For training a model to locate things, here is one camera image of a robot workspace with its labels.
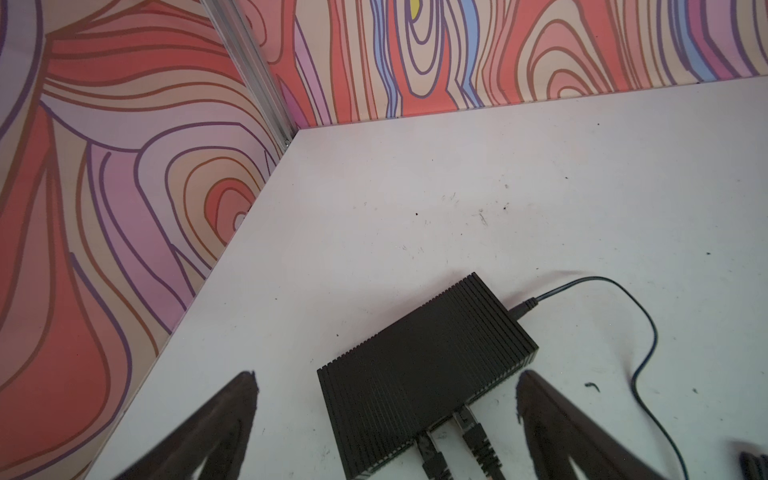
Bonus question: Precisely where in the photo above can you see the aluminium frame struts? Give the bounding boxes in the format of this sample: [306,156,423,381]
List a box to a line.
[201,0,298,153]

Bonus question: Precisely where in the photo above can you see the black ethernet cable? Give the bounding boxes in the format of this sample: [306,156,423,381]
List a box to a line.
[415,404,508,480]

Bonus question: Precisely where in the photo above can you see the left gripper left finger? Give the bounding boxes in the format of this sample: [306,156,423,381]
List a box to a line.
[118,371,259,479]

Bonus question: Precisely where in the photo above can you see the black network switch box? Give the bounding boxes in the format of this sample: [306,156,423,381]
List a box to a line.
[317,273,538,479]

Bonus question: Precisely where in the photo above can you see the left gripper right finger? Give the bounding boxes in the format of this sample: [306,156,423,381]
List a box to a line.
[516,370,661,479]

